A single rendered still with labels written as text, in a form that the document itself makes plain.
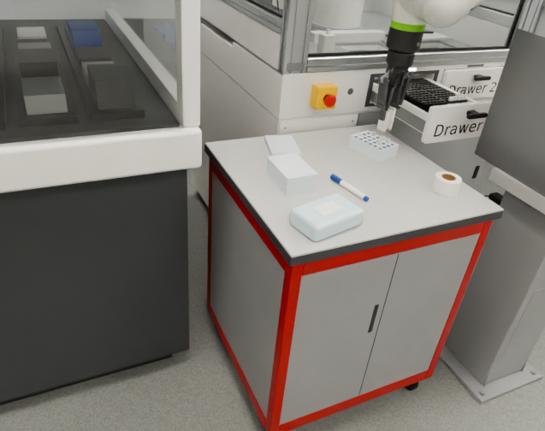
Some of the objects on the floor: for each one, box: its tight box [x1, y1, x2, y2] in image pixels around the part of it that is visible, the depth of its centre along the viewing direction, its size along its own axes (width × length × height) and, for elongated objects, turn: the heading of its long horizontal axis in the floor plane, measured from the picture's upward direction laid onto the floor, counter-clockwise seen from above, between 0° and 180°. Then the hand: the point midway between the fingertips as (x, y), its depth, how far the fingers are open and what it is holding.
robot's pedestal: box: [439, 168, 545, 404], centre depth 163 cm, size 30×30×76 cm
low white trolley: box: [204, 124, 504, 431], centre depth 156 cm, size 58×62×76 cm
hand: (386, 119), depth 146 cm, fingers closed
